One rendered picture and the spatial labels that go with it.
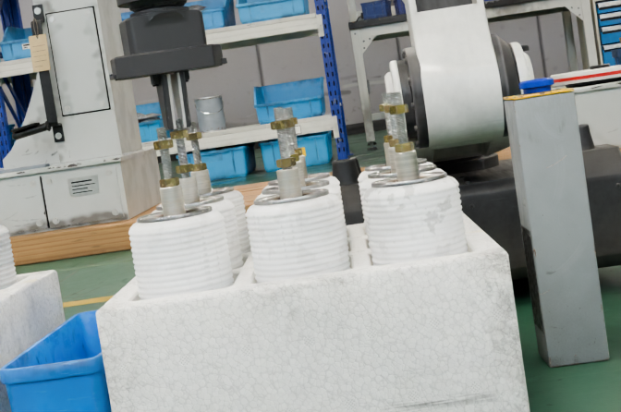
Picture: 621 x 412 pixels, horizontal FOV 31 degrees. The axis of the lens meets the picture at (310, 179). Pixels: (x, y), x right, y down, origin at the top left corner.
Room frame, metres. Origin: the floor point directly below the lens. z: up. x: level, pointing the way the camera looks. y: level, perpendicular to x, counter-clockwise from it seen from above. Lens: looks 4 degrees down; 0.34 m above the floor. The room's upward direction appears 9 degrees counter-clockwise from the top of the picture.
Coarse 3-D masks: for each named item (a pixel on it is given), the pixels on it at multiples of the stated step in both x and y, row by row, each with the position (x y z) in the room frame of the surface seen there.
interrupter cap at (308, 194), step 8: (304, 192) 1.11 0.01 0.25; (312, 192) 1.10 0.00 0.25; (320, 192) 1.07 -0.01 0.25; (328, 192) 1.09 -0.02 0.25; (256, 200) 1.08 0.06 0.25; (264, 200) 1.07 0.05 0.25; (272, 200) 1.06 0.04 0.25; (280, 200) 1.06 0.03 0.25; (288, 200) 1.06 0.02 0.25; (296, 200) 1.06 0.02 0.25
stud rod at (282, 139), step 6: (276, 108) 1.09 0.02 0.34; (276, 114) 1.09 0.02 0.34; (282, 114) 1.09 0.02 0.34; (276, 120) 1.09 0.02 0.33; (276, 132) 1.09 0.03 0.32; (282, 132) 1.09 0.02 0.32; (282, 138) 1.09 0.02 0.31; (282, 144) 1.09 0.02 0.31; (282, 150) 1.09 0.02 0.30; (288, 150) 1.09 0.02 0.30; (282, 156) 1.09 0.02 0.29; (288, 156) 1.09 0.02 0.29; (282, 168) 1.09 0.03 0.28; (288, 168) 1.09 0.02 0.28
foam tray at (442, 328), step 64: (448, 256) 1.03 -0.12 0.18; (128, 320) 1.02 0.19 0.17; (192, 320) 1.02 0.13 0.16; (256, 320) 1.02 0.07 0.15; (320, 320) 1.02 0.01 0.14; (384, 320) 1.01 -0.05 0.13; (448, 320) 1.01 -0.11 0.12; (512, 320) 1.01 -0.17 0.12; (128, 384) 1.02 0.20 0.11; (192, 384) 1.02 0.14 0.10; (256, 384) 1.02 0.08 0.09; (320, 384) 1.02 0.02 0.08; (384, 384) 1.01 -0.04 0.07; (448, 384) 1.01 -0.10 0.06; (512, 384) 1.01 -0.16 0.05
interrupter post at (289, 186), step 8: (296, 168) 1.09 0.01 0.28; (280, 176) 1.09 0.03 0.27; (288, 176) 1.08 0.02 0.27; (296, 176) 1.09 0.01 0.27; (280, 184) 1.09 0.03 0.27; (288, 184) 1.08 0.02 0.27; (296, 184) 1.08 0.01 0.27; (280, 192) 1.09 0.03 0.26; (288, 192) 1.08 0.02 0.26; (296, 192) 1.08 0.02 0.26
